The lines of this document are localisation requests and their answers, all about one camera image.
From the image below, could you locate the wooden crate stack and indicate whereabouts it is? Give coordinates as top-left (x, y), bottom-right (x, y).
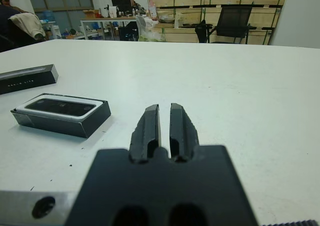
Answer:
top-left (146, 0), bottom-right (289, 46)

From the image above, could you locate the person in dark shirt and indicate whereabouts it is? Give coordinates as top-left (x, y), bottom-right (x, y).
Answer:
top-left (0, 0), bottom-right (27, 53)

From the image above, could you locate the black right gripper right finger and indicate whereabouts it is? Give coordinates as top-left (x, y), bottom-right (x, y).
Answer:
top-left (168, 102), bottom-right (201, 163)

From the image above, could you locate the blue water bottle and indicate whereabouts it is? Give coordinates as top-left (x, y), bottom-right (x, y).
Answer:
top-left (39, 10), bottom-right (56, 24)

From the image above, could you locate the dark-haired person at desk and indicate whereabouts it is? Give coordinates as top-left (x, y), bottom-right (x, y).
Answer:
top-left (126, 0), bottom-right (142, 13)

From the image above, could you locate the black box base white insert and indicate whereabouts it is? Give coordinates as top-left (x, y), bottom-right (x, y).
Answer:
top-left (10, 93), bottom-right (112, 139)

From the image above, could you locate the small brown cardboard box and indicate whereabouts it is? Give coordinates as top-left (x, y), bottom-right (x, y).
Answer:
top-left (82, 9), bottom-right (102, 19)

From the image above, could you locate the pink and white package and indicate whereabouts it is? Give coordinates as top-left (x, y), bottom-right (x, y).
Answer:
top-left (147, 0), bottom-right (159, 21)

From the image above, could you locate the greenish plastic bag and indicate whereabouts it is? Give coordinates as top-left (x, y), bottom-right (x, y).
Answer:
top-left (135, 15), bottom-right (166, 43)

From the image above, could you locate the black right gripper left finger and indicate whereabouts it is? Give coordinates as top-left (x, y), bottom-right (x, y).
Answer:
top-left (128, 103), bottom-right (161, 164)

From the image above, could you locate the white-framed desk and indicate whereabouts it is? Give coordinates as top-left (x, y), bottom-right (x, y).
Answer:
top-left (79, 17), bottom-right (141, 41)

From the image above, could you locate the black phone-like camera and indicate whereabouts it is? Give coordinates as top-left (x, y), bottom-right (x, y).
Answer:
top-left (23, 98), bottom-right (97, 118)

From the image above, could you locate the beige jacket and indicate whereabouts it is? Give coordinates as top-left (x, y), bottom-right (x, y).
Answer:
top-left (8, 12), bottom-right (47, 41)

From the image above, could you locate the black mesh office chair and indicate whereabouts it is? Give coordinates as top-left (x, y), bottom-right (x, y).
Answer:
top-left (209, 3), bottom-right (258, 45)

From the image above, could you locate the black box lid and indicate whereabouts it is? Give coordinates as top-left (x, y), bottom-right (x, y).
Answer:
top-left (0, 64), bottom-right (59, 96)

